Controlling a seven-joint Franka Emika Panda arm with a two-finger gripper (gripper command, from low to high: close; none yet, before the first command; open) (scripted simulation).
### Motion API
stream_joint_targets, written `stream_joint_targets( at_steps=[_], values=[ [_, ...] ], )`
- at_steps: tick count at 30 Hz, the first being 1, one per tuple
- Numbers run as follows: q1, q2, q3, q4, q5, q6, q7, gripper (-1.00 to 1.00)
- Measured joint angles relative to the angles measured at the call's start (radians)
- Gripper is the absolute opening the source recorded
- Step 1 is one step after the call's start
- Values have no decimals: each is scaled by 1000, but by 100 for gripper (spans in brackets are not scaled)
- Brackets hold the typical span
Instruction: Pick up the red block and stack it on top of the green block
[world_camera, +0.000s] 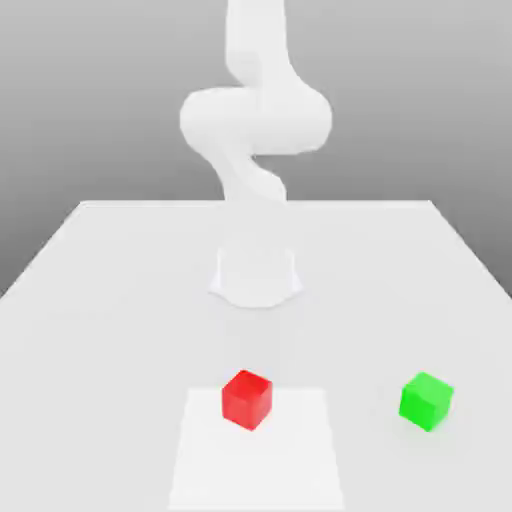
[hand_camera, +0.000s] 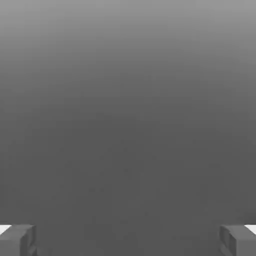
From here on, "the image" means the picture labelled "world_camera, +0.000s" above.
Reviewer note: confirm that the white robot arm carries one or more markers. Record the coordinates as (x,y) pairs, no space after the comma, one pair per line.
(256,120)

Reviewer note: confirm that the small red cube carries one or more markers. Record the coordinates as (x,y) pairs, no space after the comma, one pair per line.
(246,400)

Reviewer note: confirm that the small green cube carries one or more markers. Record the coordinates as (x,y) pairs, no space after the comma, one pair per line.
(425,402)

